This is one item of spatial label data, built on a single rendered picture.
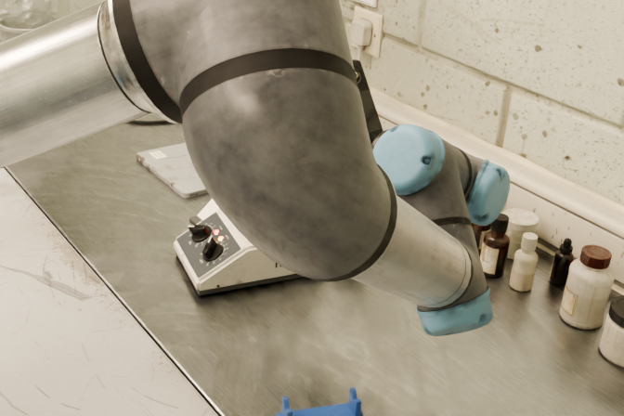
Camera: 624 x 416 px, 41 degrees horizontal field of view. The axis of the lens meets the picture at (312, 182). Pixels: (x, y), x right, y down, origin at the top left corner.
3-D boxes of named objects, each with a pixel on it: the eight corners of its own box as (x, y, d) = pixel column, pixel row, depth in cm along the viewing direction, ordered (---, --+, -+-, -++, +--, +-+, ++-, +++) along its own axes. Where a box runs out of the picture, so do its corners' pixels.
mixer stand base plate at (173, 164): (184, 199, 143) (184, 193, 142) (134, 157, 157) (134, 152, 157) (322, 164, 159) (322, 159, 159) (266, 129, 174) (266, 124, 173)
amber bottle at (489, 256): (495, 264, 129) (505, 209, 125) (508, 277, 126) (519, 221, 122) (473, 266, 128) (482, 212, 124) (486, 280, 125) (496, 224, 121)
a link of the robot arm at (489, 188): (497, 159, 92) (522, 174, 99) (415, 131, 98) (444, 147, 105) (471, 224, 92) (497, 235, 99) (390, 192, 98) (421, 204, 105)
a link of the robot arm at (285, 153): (354, 231, 43) (522, 320, 86) (317, 45, 46) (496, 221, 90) (166, 286, 47) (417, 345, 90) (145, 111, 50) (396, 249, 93)
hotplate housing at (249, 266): (197, 299, 116) (197, 250, 112) (173, 253, 126) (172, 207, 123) (340, 273, 124) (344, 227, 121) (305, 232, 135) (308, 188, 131)
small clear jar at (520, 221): (533, 264, 130) (540, 227, 127) (496, 258, 131) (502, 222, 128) (530, 245, 135) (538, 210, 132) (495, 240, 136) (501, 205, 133)
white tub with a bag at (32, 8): (49, 60, 206) (43, -26, 197) (75, 76, 197) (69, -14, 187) (-7, 69, 198) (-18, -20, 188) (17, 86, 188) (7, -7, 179)
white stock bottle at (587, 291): (606, 314, 118) (623, 249, 114) (597, 335, 113) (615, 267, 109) (565, 301, 121) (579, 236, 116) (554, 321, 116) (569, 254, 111)
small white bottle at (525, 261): (536, 290, 123) (547, 240, 119) (517, 293, 122) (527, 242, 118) (523, 279, 126) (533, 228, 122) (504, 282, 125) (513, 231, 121)
